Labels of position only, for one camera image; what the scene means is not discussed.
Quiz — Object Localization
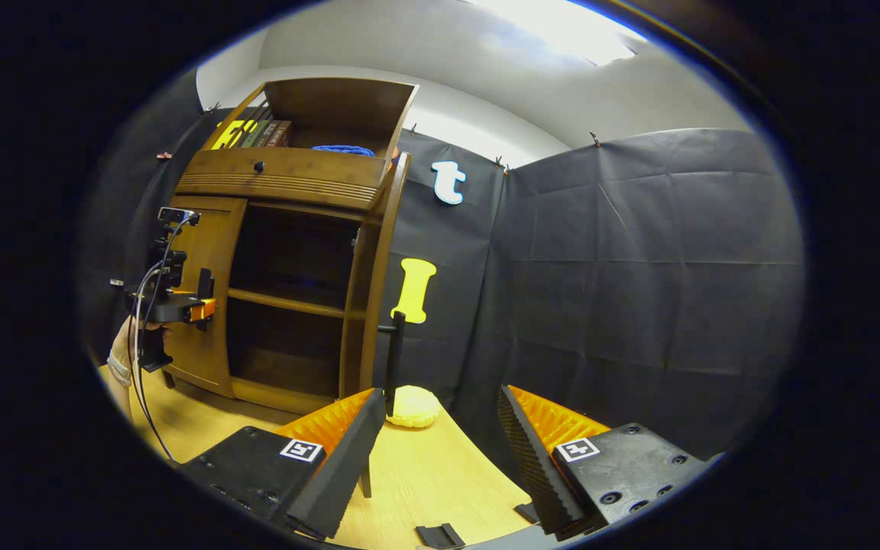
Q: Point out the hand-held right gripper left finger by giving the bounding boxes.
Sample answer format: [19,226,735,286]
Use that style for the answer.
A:
[179,387,387,540]

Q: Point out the wooden inner cabinet shelf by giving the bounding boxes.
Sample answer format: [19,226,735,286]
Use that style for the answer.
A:
[228,288,368,320]

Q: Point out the black cabinet door handle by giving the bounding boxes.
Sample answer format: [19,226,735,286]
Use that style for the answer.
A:
[377,311,407,418]
[196,267,216,332]

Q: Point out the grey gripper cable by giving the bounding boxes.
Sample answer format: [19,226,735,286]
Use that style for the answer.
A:
[127,216,200,463]

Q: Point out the wooden shoe cabinet door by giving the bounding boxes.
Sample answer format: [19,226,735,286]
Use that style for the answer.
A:
[161,195,248,399]
[339,151,412,413]

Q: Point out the wooden double-door shoe cabinet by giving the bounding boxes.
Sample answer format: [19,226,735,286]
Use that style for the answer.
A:
[161,77,419,425]

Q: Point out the pale yellow plush toy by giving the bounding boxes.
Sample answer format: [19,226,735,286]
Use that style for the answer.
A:
[387,385,442,429]

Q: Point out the black backdrop cloth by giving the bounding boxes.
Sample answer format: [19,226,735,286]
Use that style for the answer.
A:
[81,73,806,463]

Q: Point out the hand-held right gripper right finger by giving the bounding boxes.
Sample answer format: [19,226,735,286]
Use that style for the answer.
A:
[496,384,710,541]

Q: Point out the wooden cabinet drawer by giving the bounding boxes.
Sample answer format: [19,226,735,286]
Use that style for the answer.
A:
[174,147,395,212]

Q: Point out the large ceiling light panel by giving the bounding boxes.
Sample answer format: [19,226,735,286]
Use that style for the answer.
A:
[471,0,647,66]

